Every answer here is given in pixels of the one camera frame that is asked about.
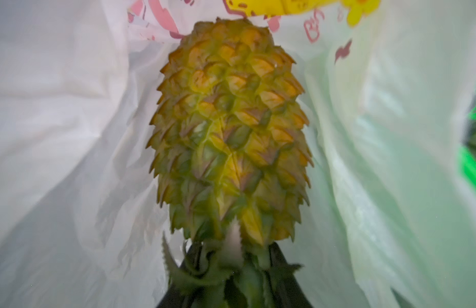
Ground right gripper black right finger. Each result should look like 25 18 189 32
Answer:
267 243 313 308

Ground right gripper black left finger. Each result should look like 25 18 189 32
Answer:
157 242 207 308

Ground green pineapple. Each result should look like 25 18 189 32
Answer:
147 19 314 307

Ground white bunny print plastic bag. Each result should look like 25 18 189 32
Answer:
0 1 476 307

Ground green plastic basket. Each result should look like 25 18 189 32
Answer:
460 89 476 190

